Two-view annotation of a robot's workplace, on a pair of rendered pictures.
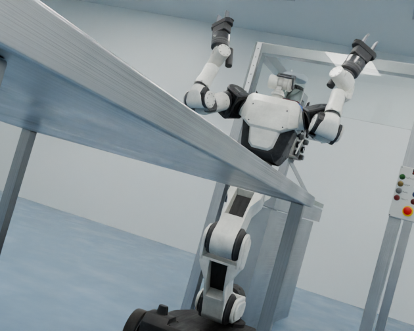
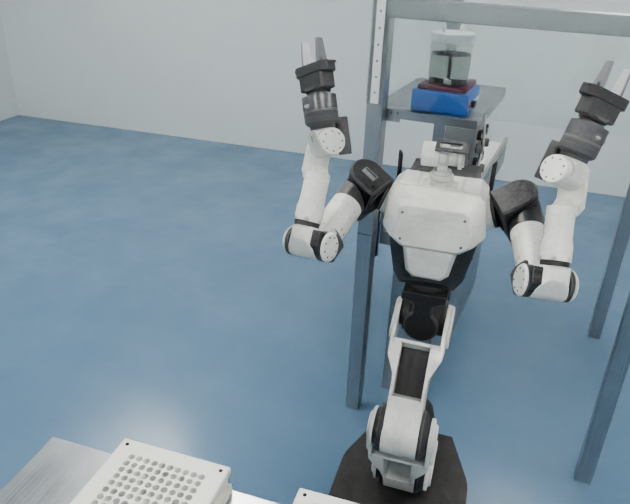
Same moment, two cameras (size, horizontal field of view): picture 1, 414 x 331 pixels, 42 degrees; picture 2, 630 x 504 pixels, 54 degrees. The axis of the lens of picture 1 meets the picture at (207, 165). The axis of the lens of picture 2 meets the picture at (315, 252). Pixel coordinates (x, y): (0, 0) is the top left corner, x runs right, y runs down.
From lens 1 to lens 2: 1.46 m
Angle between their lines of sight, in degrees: 30
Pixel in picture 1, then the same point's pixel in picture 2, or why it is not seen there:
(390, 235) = not seen: outside the picture
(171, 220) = (291, 120)
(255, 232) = not seen: hidden behind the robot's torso
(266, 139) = (435, 266)
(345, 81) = (573, 180)
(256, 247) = not seen: hidden behind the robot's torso
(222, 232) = (395, 436)
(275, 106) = (443, 215)
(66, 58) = not seen: outside the picture
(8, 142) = (45, 54)
